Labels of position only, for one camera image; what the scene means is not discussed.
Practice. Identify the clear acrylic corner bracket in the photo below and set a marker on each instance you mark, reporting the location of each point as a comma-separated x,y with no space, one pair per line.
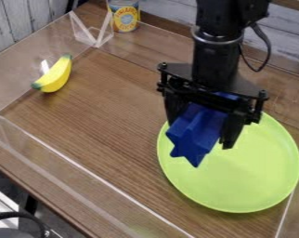
91,36

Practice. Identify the yellow blue labelled can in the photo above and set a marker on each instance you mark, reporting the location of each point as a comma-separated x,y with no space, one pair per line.
125,11

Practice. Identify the green round plate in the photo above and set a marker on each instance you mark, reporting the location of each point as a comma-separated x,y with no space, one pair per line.
241,180

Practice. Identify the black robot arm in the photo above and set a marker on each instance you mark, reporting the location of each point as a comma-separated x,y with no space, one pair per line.
217,34

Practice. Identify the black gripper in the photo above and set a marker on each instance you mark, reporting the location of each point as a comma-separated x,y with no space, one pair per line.
234,96

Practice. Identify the blue star-shaped block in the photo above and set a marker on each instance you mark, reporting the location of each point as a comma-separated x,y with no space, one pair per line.
194,132

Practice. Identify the clear acrylic front wall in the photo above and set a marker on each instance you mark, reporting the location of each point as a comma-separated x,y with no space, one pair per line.
82,197

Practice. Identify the yellow toy banana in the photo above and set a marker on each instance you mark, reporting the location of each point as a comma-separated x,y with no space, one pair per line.
54,79

